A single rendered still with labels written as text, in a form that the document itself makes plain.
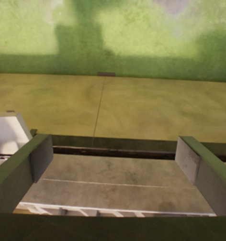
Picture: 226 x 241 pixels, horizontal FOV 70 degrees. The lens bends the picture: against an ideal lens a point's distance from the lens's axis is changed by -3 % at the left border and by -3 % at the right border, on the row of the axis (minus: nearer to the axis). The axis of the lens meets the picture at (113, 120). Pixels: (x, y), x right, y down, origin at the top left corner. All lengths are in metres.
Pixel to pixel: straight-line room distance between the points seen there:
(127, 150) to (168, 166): 0.18
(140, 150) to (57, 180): 0.35
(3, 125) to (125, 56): 0.92
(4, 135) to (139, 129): 0.58
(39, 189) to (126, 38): 1.04
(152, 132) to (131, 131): 0.10
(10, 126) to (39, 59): 0.83
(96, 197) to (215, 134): 0.63
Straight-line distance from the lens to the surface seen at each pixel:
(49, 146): 0.17
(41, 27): 1.37
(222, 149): 0.88
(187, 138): 0.17
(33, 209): 1.53
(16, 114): 0.69
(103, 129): 0.80
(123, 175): 0.66
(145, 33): 1.27
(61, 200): 0.66
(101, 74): 1.36
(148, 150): 0.74
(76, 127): 0.83
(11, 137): 0.77
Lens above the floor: 1.23
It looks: 49 degrees down
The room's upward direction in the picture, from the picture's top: 175 degrees counter-clockwise
